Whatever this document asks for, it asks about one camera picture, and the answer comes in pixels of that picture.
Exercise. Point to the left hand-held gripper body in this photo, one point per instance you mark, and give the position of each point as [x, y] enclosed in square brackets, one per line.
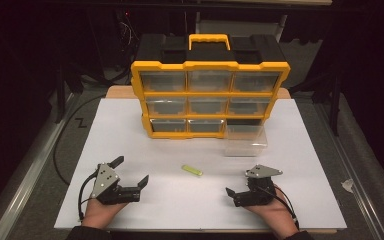
[105, 180]

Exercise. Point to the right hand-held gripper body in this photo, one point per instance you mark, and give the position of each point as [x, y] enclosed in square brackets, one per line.
[258, 195]

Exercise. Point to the light green plastic stick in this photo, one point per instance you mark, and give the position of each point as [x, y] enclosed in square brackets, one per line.
[192, 170]

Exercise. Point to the clear plastic drawer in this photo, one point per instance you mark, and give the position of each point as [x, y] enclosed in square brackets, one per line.
[246, 143]

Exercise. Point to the yellow black drawer organizer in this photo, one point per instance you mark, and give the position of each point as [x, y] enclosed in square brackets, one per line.
[210, 65]

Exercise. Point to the person's right hand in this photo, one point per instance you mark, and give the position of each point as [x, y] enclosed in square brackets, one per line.
[278, 216]

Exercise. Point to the person's left hand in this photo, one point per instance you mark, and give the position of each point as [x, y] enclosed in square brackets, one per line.
[100, 215]

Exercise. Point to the grid of clear drawers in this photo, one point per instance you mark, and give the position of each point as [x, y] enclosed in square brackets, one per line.
[166, 106]

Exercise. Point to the black metal stand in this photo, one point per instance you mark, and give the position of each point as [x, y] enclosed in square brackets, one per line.
[60, 96]
[336, 106]

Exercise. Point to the crumpled white paper scrap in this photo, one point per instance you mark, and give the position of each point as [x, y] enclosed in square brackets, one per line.
[348, 185]

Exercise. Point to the aluminium rail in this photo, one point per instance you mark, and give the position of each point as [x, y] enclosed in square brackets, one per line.
[356, 180]
[23, 180]

